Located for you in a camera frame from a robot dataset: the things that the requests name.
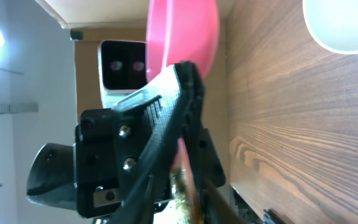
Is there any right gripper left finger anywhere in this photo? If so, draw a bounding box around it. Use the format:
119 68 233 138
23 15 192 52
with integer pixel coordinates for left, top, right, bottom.
111 63 198 223

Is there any white bowl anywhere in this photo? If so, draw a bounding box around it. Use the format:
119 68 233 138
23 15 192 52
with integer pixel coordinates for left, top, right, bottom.
302 0 358 55

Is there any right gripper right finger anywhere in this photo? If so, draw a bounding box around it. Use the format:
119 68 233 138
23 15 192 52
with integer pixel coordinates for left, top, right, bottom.
175 61 226 223

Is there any pink measuring scoop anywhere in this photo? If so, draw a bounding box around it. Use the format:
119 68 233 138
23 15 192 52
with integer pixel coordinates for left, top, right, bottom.
146 0 219 223

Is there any white box device with lenses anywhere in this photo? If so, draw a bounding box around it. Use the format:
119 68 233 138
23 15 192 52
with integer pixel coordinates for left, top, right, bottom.
98 40 147 108

